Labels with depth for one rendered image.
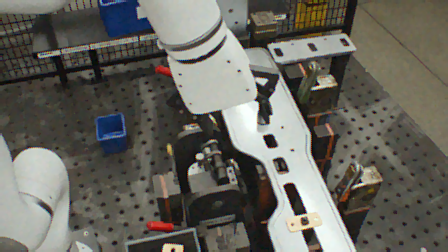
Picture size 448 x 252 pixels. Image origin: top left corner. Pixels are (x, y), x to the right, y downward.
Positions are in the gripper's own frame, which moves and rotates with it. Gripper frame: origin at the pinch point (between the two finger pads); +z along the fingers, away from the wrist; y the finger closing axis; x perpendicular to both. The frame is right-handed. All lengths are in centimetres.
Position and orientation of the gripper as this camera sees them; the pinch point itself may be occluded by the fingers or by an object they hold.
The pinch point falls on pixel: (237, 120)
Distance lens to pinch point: 70.6
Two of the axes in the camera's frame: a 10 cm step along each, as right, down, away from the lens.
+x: 0.3, -7.3, 6.8
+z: 3.4, 6.5, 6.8
